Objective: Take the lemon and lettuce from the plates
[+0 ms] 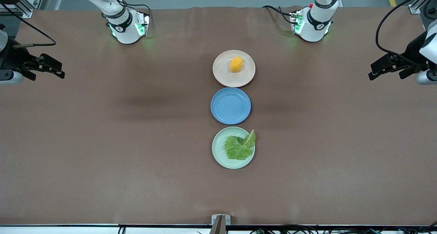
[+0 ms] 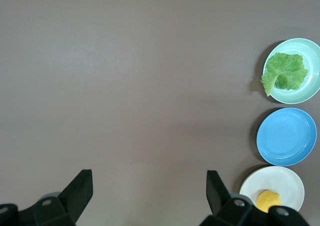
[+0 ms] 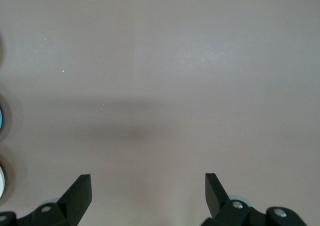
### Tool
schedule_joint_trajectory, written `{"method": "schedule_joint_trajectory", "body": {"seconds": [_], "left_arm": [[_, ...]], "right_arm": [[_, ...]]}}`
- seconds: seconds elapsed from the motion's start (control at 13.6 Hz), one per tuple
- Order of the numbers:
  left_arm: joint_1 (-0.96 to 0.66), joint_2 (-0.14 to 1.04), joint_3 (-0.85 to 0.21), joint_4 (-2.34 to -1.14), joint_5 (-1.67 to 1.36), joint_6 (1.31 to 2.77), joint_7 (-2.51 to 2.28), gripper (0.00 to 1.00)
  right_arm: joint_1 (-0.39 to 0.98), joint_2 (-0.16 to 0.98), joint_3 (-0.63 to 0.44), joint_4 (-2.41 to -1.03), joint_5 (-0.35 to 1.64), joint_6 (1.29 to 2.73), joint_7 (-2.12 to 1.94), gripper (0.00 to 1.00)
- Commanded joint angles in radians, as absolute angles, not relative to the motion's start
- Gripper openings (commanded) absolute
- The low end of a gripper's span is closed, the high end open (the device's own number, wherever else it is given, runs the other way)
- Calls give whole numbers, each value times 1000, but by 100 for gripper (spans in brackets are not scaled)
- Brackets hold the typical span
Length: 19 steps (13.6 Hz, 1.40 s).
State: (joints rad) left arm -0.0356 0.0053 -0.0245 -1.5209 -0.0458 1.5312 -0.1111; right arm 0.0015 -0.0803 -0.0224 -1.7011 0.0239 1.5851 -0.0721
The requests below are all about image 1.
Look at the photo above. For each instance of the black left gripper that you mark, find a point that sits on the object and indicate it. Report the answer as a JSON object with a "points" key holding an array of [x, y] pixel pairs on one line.
{"points": [[411, 52]]}

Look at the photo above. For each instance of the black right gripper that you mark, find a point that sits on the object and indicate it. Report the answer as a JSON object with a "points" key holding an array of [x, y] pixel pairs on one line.
{"points": [[13, 60]]}

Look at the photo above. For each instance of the yellow lemon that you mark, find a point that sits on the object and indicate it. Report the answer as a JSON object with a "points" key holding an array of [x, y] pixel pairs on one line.
{"points": [[236, 64]]}

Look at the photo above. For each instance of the green lettuce leaf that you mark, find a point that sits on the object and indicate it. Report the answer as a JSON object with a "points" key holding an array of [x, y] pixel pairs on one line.
{"points": [[237, 148]]}

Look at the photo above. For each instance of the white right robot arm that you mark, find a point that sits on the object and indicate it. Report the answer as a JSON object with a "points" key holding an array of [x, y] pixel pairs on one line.
{"points": [[124, 30]]}

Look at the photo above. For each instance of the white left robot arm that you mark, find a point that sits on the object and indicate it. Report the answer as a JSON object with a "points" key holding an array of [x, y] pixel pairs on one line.
{"points": [[315, 25]]}

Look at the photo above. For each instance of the blue round plate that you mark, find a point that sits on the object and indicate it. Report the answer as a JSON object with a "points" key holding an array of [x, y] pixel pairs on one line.
{"points": [[230, 106]]}

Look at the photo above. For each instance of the beige round plate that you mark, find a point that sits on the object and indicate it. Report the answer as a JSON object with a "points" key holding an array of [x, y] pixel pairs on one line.
{"points": [[222, 73]]}

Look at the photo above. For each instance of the light green round plate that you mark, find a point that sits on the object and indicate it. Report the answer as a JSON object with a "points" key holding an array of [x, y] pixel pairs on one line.
{"points": [[218, 153]]}

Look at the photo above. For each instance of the aluminium frame profile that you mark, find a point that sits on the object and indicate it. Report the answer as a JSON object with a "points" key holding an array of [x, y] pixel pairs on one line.
{"points": [[29, 1], [418, 3]]}

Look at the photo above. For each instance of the grey metal camera mount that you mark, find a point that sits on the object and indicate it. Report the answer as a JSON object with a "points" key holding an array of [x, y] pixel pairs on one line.
{"points": [[220, 222]]}

